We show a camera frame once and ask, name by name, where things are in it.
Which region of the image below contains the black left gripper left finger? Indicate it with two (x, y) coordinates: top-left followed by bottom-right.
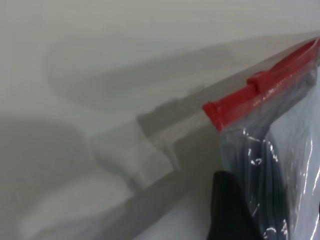
(206, 170), (263, 240)

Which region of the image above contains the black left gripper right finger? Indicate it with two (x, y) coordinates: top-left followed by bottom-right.
(234, 134), (291, 240)

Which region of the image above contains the clear plastic bag red zipper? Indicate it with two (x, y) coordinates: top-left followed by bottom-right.
(201, 37), (320, 240)

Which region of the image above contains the red zipper slider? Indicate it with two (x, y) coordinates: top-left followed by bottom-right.
(246, 70), (274, 95)

